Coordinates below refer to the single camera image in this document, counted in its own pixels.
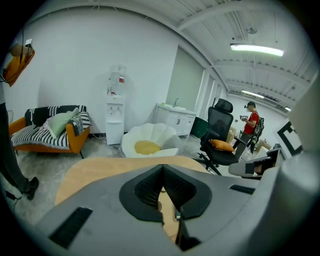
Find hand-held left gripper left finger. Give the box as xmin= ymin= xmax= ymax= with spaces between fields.
xmin=119 ymin=164 xmax=165 ymax=224

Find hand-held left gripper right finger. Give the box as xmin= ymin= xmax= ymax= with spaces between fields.
xmin=162 ymin=164 xmax=213 ymax=221

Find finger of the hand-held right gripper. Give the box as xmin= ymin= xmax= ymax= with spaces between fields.
xmin=228 ymin=159 xmax=266 ymax=179

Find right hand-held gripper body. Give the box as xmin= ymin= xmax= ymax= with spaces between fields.
xmin=261 ymin=74 xmax=320 ymax=177

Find wooden table top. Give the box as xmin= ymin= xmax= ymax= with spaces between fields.
xmin=54 ymin=155 xmax=210 ymax=244

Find cardboard box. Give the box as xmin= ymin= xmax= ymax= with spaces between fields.
xmin=254 ymin=139 xmax=273 ymax=154

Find orange cushion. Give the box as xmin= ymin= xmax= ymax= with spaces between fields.
xmin=209 ymin=139 xmax=235 ymax=153

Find black mesh office chair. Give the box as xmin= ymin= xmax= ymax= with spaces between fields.
xmin=192 ymin=98 xmax=248 ymax=176

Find yellow round seat cushion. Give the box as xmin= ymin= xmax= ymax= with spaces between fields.
xmin=134 ymin=140 xmax=162 ymax=155

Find white flower shaped chair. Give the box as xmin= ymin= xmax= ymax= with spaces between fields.
xmin=121 ymin=122 xmax=182 ymax=159

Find dark green bin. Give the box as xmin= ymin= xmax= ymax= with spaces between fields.
xmin=191 ymin=115 xmax=209 ymax=139

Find long ceiling lamp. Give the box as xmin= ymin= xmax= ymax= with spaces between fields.
xmin=229 ymin=42 xmax=285 ymax=58
xmin=240 ymin=89 xmax=265 ymax=99

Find white sink cabinet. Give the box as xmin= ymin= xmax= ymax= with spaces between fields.
xmin=154 ymin=102 xmax=197 ymax=137

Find white water dispenser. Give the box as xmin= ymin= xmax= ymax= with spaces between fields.
xmin=104 ymin=93 xmax=125 ymax=146

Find orange sofa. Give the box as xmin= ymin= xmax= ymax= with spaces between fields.
xmin=8 ymin=116 xmax=91 ymax=160

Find grey window blind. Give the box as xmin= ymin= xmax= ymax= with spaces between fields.
xmin=165 ymin=46 xmax=205 ymax=111

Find light green pillow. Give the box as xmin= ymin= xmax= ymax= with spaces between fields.
xmin=47 ymin=107 xmax=80 ymax=139

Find clear water bottle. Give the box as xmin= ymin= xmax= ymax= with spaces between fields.
xmin=106 ymin=64 xmax=128 ymax=96

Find pink cloth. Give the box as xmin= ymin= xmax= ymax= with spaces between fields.
xmin=39 ymin=117 xmax=55 ymax=131

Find black white striped blanket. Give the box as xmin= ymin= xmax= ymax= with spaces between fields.
xmin=10 ymin=104 xmax=92 ymax=151

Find black floor cable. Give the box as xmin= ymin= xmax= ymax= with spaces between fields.
xmin=4 ymin=190 xmax=24 ymax=201

